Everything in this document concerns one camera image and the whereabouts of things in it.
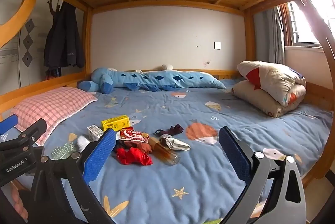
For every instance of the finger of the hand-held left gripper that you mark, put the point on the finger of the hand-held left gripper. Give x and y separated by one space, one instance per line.
7 125
31 131

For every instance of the window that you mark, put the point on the window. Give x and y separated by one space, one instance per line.
306 30

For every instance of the yellow drink carton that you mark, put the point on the yellow drink carton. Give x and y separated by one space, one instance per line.
116 123

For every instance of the blue printed bed sheet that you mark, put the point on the blue printed bed sheet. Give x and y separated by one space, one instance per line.
183 182

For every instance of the white fluffy tuft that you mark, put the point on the white fluffy tuft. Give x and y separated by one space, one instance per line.
82 142

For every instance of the white diamond pattern wardrobe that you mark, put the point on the white diamond pattern wardrobe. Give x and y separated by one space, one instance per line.
28 69

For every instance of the person's left hand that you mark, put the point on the person's left hand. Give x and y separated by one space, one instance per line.
18 203

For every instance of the red and dark cloth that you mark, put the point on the red and dark cloth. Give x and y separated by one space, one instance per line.
52 73

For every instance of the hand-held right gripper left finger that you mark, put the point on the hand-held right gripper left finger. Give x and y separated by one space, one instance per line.
100 153

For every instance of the dark jacket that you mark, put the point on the dark jacket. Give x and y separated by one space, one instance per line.
62 43

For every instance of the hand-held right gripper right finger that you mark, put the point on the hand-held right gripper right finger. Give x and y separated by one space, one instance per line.
234 156

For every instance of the long blue plush pillow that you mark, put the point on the long blue plush pillow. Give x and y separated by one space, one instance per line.
157 80

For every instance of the wooden coat rack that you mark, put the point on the wooden coat rack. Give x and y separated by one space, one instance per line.
51 2

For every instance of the brown glass bottle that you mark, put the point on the brown glass bottle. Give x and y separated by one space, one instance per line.
167 156

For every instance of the pink checked pillow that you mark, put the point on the pink checked pillow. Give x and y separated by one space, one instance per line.
52 106

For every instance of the grey curtain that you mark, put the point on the grey curtain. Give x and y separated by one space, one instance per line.
274 35

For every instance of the crumpled silver wrapper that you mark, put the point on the crumpled silver wrapper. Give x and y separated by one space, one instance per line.
179 145

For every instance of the white milk carton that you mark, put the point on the white milk carton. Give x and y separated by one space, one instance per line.
94 131

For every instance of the folded cream printed quilt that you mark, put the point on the folded cream printed quilt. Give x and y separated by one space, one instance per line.
272 82

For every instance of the red snack packet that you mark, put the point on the red snack packet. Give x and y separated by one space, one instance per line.
133 136

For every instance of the white plush toy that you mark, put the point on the white plush toy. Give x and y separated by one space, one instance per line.
166 66

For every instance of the white wall switch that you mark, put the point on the white wall switch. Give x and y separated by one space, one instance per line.
217 45

